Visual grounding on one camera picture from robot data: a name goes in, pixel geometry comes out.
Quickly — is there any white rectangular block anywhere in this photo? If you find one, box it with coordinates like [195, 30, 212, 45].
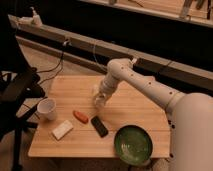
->
[52, 120, 73, 140]

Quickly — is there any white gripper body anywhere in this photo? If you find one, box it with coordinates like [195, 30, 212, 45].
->
[92, 85, 111, 101]

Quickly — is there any orange carrot toy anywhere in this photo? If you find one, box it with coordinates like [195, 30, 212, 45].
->
[73, 111, 89, 124]

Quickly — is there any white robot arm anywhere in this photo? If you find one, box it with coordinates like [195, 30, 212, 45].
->
[94, 58, 213, 171]

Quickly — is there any wooden table board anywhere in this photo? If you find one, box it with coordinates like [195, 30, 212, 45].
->
[28, 76, 170, 158]

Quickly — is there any white bottle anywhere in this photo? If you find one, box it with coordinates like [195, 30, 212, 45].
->
[92, 84, 108, 109]

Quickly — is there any green ceramic bowl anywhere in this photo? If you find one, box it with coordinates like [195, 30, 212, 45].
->
[114, 125, 153, 166]

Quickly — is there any black remote control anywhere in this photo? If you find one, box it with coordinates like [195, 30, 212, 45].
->
[91, 116, 108, 137]

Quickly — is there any grey metal rail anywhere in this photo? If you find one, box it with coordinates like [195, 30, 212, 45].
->
[9, 15, 213, 92]

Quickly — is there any black office chair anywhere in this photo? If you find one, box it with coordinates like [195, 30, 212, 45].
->
[0, 8, 45, 171]

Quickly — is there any white paper cup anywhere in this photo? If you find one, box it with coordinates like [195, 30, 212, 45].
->
[37, 98, 57, 120]

